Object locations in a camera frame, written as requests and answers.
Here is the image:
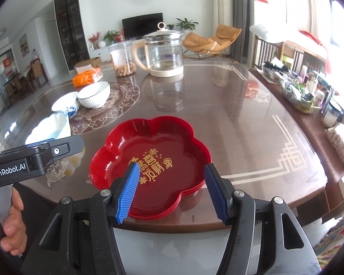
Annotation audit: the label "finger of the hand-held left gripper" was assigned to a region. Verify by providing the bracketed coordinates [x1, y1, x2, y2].
[26, 135, 85, 167]

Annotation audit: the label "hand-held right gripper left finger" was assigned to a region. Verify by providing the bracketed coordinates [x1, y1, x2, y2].
[21, 163, 140, 275]

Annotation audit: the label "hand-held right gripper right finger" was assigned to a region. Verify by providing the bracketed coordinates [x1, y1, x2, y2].
[204, 163, 323, 275]

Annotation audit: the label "blue scalloped bowl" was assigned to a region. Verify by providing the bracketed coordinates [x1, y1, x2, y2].
[25, 112, 86, 170]

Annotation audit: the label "white bowl blue floral print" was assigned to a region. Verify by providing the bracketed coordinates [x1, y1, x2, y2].
[52, 91, 80, 118]

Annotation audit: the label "white ribbed bowl black rim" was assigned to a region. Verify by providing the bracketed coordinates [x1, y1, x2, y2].
[77, 81, 111, 109]

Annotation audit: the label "person's left hand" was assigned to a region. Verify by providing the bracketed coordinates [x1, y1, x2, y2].
[0, 190, 27, 256]

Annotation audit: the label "orange tissue pack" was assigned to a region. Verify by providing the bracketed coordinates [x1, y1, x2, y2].
[72, 66, 104, 88]

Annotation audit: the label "wooden dining table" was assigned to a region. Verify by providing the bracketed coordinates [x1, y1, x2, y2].
[4, 73, 35, 98]

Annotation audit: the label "wooden dining chair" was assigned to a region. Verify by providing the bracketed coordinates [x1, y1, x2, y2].
[31, 59, 49, 88]

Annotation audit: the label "glass balcony door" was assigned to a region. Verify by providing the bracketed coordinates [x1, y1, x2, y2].
[0, 49, 15, 110]

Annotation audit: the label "cardboard box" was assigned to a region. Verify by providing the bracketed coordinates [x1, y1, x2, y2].
[74, 57, 103, 72]

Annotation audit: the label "red door sign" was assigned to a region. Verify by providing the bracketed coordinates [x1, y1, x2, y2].
[3, 58, 15, 75]

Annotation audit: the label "white television cabinet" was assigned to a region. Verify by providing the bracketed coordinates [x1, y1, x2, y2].
[89, 37, 145, 62]

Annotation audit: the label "clear plastic snack jar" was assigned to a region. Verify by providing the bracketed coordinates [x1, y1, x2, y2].
[108, 40, 137, 77]

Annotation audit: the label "red flowers in vase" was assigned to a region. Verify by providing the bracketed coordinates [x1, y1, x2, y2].
[88, 32, 101, 51]

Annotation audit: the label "bushy green potted plant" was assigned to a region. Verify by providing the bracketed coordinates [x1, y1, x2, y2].
[103, 30, 120, 44]

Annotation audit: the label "dark display cabinet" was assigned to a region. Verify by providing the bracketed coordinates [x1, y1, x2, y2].
[54, 0, 91, 71]

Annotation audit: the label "colourful patterned rug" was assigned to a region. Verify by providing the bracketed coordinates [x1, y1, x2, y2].
[315, 215, 344, 264]

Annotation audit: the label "basket of cosmetic bottles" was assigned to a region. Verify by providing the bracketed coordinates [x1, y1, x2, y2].
[281, 69, 327, 114]

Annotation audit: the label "white knitted cloth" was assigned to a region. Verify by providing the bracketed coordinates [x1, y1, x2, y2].
[325, 123, 344, 170]

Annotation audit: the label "white jar dark lid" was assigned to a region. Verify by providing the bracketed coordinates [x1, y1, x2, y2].
[321, 99, 344, 128]

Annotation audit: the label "glass kettle cream base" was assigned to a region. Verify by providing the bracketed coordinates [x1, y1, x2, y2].
[131, 22, 186, 78]

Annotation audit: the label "black television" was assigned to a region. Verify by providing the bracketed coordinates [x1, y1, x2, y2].
[122, 13, 164, 39]

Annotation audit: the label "dark wooden slatted bench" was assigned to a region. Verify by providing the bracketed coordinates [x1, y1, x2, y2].
[254, 34, 328, 73]

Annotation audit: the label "orange lounge chair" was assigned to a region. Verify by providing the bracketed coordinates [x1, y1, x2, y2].
[183, 24, 243, 61]

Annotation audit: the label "white pillow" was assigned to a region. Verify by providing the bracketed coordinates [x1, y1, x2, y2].
[249, 24, 300, 42]

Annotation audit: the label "large green potted plant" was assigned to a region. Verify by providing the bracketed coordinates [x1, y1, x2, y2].
[175, 18, 199, 32]

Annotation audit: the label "grey curtain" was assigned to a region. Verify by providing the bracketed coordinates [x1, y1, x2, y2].
[229, 0, 256, 62]

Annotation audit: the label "red cloth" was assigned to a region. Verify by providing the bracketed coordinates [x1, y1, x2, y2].
[298, 30, 330, 72]

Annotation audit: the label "covered standing air conditioner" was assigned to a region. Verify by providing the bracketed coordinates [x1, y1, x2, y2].
[211, 0, 234, 34]

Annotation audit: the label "white curtain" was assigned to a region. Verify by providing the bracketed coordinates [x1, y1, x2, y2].
[307, 0, 332, 33]

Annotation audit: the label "framed wall painting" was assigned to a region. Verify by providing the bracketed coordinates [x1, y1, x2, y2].
[19, 33, 29, 57]

